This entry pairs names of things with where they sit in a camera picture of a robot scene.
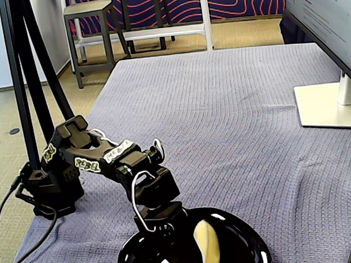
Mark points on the blue-grey woven cloth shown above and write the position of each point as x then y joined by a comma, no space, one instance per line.
251,149

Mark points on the black furniture legs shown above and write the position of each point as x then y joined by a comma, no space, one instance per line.
126,12

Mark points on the black glossy bowl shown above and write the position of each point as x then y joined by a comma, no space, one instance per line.
243,244

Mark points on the purple partition with red lines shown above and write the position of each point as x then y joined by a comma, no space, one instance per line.
246,5

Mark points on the silver monitor stand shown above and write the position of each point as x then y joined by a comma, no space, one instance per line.
319,109

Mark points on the round black floor socket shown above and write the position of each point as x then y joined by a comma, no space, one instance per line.
14,131

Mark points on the yellow banana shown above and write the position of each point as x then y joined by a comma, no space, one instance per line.
206,243

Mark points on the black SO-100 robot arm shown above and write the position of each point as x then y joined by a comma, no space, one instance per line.
74,138

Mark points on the black camera stand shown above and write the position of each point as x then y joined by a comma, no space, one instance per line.
21,85

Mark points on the white table frame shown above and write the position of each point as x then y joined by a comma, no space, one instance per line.
206,20

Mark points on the grey metal stool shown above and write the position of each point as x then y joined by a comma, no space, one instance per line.
87,7

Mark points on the computer monitor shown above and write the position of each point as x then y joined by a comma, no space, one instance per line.
324,13

